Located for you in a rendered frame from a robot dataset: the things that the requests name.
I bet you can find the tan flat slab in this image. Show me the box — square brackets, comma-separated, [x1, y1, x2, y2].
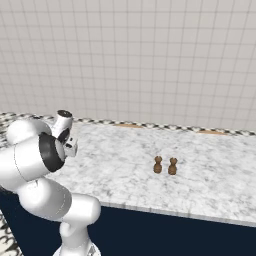
[113, 123, 144, 129]
[196, 129, 228, 136]

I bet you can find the brown wooden shaker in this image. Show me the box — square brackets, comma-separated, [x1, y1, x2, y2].
[167, 157, 178, 176]
[153, 155, 163, 175]

